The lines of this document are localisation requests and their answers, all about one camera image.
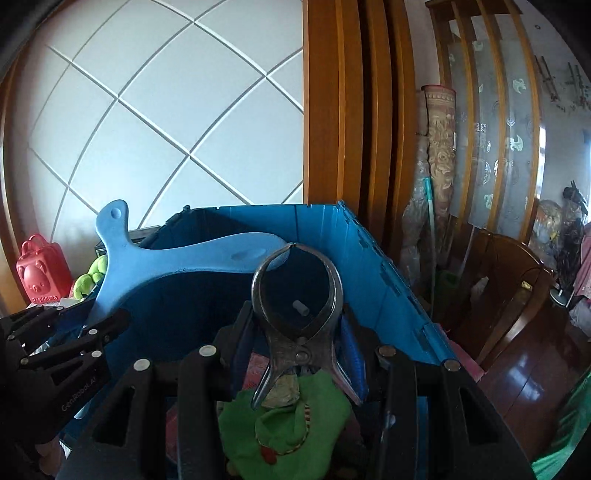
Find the wooden frosted glass screen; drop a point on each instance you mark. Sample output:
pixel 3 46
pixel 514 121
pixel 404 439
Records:
pixel 489 115

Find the red bear toy suitcase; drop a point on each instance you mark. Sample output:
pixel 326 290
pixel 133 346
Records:
pixel 41 277

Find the black gift box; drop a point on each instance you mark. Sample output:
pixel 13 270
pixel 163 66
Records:
pixel 138 234

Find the curved wooden window frame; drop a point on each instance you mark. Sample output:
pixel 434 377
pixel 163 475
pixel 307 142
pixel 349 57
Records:
pixel 9 207

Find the wooden door frame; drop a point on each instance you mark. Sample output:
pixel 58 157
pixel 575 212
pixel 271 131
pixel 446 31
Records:
pixel 351 115

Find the white round stand base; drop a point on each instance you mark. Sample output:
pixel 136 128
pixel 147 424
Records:
pixel 563 297

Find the light blue curved plastic toy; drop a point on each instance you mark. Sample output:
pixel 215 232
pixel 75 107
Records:
pixel 184 258

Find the dark metal pincers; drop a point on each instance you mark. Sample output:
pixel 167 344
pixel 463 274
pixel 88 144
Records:
pixel 300 353

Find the rolled patterned carpet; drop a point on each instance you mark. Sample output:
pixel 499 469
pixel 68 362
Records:
pixel 441 147

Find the green frog plush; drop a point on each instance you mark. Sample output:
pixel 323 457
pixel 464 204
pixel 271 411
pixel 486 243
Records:
pixel 87 281

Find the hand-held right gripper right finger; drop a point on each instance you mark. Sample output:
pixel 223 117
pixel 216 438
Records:
pixel 355 360

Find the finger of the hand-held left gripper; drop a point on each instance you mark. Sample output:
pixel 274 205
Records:
pixel 27 327
pixel 92 341

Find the wooden chair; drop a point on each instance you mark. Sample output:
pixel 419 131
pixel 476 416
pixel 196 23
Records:
pixel 508 286

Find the small white roll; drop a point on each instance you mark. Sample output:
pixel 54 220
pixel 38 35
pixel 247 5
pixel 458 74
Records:
pixel 300 308

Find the translucent stuffed bag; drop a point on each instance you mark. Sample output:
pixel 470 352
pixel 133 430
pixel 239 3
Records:
pixel 547 221

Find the green cloth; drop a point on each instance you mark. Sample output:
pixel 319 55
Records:
pixel 568 438

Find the blue plastic storage crate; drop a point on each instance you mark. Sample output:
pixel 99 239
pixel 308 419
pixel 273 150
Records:
pixel 378 286

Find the green dinosaur plush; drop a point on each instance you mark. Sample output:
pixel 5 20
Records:
pixel 286 424

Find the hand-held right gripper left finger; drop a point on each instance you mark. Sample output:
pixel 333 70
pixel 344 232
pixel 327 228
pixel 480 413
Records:
pixel 226 364

